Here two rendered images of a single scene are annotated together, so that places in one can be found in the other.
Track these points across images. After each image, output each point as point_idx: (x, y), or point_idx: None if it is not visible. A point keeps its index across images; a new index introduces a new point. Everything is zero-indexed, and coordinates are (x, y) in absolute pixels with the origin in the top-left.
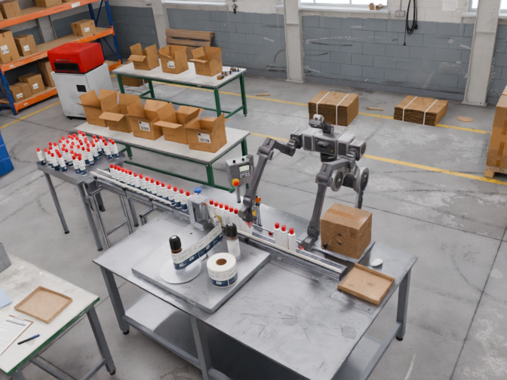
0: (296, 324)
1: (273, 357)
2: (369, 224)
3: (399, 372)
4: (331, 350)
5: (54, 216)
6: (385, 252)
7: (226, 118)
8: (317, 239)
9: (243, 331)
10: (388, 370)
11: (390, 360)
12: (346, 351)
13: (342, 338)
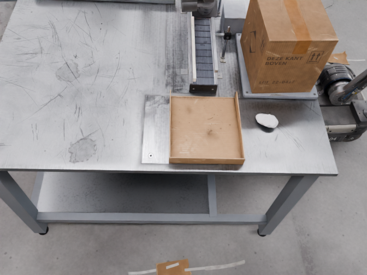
0: (63, 83)
1: None
2: (315, 57)
3: (207, 256)
4: (30, 144)
5: None
6: (306, 123)
7: None
8: (207, 7)
9: (19, 37)
10: (202, 241)
11: (219, 237)
12: (38, 163)
13: (65, 146)
